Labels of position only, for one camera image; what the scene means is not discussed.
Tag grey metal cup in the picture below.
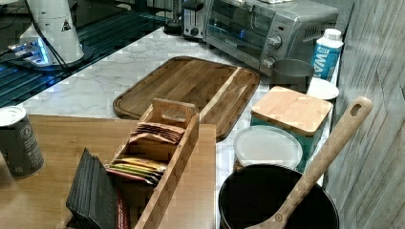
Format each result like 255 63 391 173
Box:
269 59 314 94

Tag black utensil pot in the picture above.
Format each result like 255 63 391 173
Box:
219 164 339 229

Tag black coaster stack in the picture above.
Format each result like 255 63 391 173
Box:
66 148 130 229

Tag silver toaster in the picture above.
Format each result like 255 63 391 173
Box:
182 0 208 39

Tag brown tea bags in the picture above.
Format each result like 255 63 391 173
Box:
129 122 185 144

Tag silver toaster oven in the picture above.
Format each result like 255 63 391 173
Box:
205 0 338 74

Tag colourful tea bags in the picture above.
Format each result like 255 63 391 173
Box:
105 157 168 186

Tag wooden drawer cabinet top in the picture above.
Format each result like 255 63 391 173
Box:
0 114 216 229

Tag teal box bamboo lid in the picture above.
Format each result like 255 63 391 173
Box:
250 86 332 172

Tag wooden tea bag organizer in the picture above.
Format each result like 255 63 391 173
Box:
107 98 200 229

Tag white plastic lid jar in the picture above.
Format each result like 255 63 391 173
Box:
233 125 303 169

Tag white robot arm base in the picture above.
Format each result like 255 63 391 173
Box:
8 0 86 68

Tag small white lid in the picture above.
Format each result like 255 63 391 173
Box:
307 77 339 100

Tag grey canister white lid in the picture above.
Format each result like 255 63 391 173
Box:
0 106 44 177

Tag blue white water carton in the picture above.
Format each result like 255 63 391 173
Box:
311 29 344 80

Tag wooden spoon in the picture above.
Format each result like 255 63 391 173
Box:
246 96 373 229

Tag large wooden cutting board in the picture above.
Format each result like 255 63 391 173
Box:
113 56 260 141

